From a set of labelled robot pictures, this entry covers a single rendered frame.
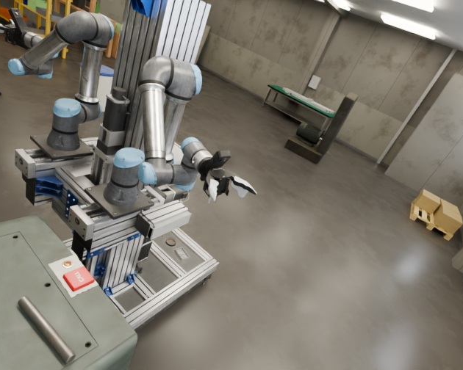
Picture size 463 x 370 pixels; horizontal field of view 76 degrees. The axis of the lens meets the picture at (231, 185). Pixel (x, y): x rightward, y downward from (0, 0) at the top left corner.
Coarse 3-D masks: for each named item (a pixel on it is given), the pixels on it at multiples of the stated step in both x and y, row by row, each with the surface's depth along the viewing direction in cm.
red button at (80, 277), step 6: (78, 270) 84; (84, 270) 85; (66, 276) 82; (72, 276) 82; (78, 276) 83; (84, 276) 83; (90, 276) 84; (66, 282) 81; (72, 282) 81; (78, 282) 81; (84, 282) 82; (90, 282) 83; (72, 288) 80; (78, 288) 80
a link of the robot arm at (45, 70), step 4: (48, 60) 151; (52, 60) 154; (44, 64) 151; (48, 64) 152; (52, 64) 155; (40, 68) 149; (44, 68) 151; (48, 68) 153; (52, 68) 157; (40, 72) 150; (44, 72) 153; (48, 72) 154; (40, 76) 154; (44, 76) 155; (48, 76) 156
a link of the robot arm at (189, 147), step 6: (192, 138) 109; (186, 144) 107; (192, 144) 106; (198, 144) 106; (186, 150) 106; (192, 150) 104; (198, 150) 103; (186, 156) 107; (192, 156) 103; (186, 162) 107
